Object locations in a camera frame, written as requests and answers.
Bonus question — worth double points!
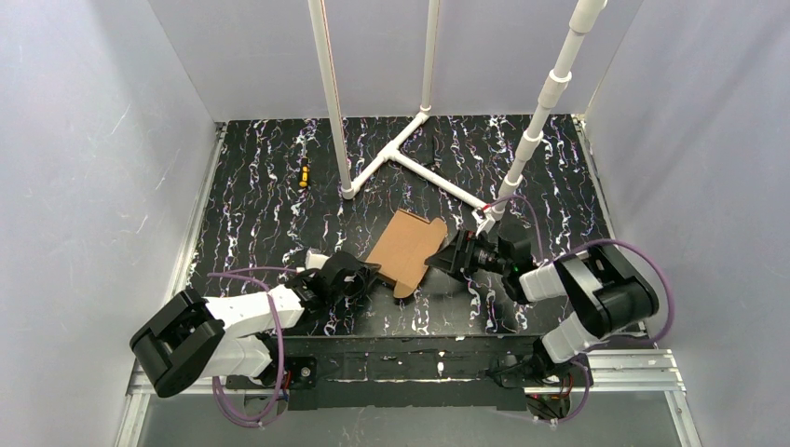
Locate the aluminium rail frame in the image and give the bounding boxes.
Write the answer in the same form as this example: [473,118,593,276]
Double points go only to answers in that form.
[115,123,701,446]

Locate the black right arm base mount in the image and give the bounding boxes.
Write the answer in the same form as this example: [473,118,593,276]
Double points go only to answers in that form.
[484,354,590,388]

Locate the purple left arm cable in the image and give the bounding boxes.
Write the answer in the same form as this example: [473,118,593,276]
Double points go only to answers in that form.
[206,266,304,430]

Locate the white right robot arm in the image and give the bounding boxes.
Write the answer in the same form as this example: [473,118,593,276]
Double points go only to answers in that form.
[425,231,660,373]

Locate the brown cardboard box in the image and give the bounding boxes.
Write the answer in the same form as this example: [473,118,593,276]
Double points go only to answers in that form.
[366,209,448,300]

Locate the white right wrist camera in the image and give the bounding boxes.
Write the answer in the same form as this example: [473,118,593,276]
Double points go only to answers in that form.
[472,208,497,236]

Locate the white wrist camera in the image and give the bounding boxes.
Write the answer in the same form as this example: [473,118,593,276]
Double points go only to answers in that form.
[472,208,497,236]
[296,249,329,272]

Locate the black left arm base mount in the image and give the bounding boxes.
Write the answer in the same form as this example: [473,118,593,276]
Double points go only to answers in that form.
[225,356,318,392]

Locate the white PVC pipe frame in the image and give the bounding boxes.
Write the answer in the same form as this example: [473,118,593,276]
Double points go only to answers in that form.
[306,0,609,222]

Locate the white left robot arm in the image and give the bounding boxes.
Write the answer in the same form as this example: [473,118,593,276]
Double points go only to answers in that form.
[129,251,381,398]

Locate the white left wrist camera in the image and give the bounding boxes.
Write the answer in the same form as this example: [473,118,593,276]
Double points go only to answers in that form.
[296,249,329,272]

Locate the orange yellow black screwdriver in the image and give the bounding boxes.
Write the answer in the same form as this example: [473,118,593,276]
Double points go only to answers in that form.
[299,165,309,188]

